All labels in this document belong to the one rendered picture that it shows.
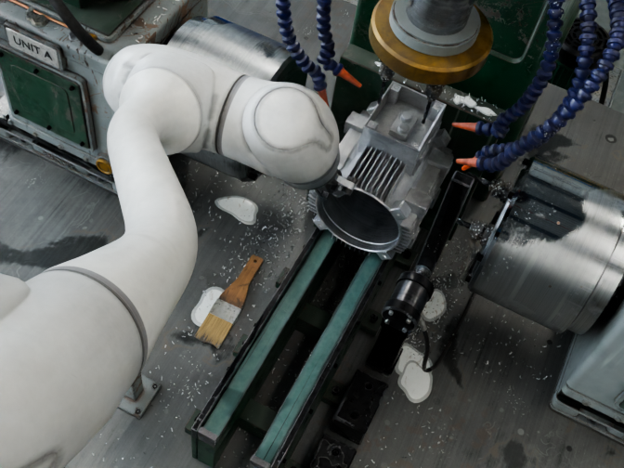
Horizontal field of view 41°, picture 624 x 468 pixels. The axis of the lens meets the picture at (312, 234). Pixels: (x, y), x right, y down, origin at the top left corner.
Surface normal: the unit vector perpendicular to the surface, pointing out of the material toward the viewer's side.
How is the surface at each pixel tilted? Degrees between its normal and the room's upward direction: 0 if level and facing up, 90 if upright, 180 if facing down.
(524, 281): 73
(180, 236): 47
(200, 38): 6
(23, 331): 27
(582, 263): 39
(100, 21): 0
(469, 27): 0
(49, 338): 33
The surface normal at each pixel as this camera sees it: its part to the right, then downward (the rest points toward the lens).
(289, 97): 0.02, -0.33
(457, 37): 0.11, -0.55
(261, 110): -0.21, -0.14
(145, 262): 0.61, -0.71
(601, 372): -0.44, 0.71
